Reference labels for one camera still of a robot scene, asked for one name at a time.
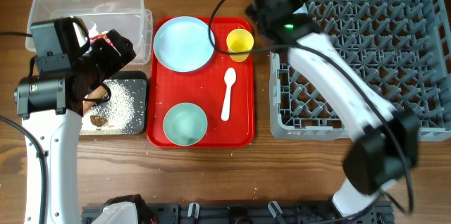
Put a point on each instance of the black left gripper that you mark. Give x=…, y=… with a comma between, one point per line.
x=114, y=59

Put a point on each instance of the light blue plate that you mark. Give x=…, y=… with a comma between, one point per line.
x=182, y=44

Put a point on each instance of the grey dishwasher rack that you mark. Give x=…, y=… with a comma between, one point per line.
x=401, y=49

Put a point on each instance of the yellow plastic cup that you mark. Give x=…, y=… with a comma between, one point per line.
x=239, y=41

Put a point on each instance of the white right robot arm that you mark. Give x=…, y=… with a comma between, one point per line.
x=386, y=141

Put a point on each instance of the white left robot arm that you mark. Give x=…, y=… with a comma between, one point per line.
x=50, y=105

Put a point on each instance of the red serving tray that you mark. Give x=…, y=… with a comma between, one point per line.
x=206, y=88

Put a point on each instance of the light green bowl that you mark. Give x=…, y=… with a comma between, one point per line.
x=185, y=124

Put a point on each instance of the white rice pile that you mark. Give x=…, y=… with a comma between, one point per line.
x=121, y=107

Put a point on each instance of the clear plastic waste bin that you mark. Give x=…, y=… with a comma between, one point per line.
x=128, y=17

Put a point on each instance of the black waste tray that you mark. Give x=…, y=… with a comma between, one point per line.
x=135, y=104

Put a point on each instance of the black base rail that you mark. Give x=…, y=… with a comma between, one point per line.
x=304, y=212

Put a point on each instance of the white plastic spoon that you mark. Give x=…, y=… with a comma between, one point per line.
x=229, y=79

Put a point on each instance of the red and white wrapper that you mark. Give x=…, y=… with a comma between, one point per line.
x=94, y=35

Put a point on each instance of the dark brown food lump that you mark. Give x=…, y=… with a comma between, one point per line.
x=98, y=121

